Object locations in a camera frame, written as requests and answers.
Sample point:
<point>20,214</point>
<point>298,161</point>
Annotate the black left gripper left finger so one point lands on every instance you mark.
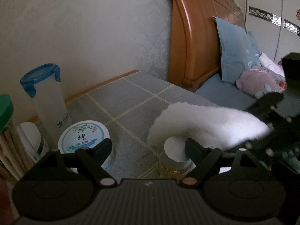
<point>90,161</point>

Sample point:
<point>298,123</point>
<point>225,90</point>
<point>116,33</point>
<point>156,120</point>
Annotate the white cream jar floral lid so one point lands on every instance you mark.
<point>87,133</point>

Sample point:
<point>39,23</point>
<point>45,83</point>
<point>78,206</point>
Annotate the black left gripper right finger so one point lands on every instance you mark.
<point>206,161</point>

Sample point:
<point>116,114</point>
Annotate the glass bottle with silver cap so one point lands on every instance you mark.
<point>173,161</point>

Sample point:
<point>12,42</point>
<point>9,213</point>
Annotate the blue bed sheet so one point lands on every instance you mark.
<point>227,95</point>

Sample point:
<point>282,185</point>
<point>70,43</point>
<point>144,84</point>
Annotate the white fluffy cloth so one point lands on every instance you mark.
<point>211,127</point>

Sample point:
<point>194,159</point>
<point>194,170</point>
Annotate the blue lidded clear plastic container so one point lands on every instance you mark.
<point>42,84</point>

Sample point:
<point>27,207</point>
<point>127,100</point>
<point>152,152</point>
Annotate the blue pillow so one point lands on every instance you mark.
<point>239,50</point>

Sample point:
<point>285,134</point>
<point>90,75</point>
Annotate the green lidded chopstick jar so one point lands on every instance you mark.
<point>14,157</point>

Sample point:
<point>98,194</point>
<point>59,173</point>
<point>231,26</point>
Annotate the dark jar with white lid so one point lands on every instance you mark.
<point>32,141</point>

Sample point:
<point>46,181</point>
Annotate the orange wooden bed headboard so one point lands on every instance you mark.
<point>194,49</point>

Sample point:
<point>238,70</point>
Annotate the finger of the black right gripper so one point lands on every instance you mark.
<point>264,108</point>
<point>261,145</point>

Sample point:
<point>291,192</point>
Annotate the grey green checked tablecloth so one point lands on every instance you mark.
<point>128,107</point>

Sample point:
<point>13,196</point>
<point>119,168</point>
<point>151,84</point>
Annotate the pink floral blanket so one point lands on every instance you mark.
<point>259,81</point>

